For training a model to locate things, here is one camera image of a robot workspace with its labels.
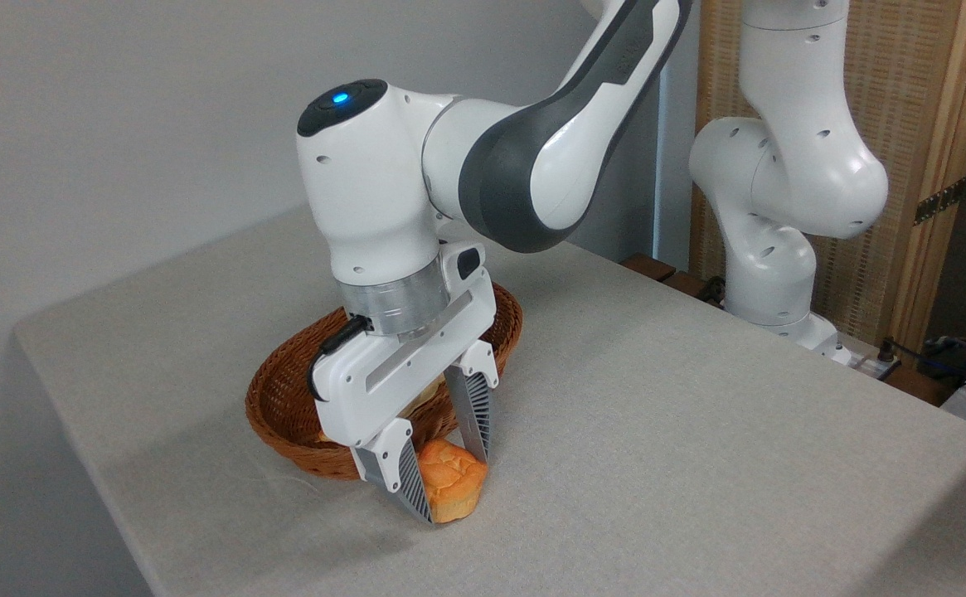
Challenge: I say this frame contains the wooden folding screen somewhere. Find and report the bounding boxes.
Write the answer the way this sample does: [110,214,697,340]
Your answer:
[690,0,966,357]

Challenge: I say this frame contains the white power strip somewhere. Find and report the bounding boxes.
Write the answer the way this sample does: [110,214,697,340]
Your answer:
[847,348,903,381]

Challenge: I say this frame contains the round orange bread roll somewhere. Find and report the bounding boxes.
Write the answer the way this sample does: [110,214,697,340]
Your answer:
[416,439,489,524]

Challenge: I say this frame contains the pale vertical wall profile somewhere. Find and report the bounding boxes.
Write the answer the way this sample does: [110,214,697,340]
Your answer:
[653,58,676,262]

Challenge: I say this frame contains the brown wicker basket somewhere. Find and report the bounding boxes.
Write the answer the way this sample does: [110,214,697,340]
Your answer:
[245,282,524,482]

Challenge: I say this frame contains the grey tablecloth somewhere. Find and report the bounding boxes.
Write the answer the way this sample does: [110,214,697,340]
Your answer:
[12,203,966,597]

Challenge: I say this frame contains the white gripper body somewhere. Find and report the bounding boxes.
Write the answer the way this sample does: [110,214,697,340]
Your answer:
[310,242,500,449]

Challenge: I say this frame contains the long braided bread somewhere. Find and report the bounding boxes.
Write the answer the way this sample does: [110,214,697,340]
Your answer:
[318,380,447,444]

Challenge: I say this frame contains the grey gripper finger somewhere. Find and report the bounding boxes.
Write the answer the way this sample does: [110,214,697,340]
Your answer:
[443,340,501,463]
[352,417,435,526]

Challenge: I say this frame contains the metal screen hinge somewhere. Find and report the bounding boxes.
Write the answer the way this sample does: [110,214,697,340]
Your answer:
[914,178,966,226]

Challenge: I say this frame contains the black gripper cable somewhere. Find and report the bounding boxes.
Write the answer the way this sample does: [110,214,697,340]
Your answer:
[307,315,374,403]

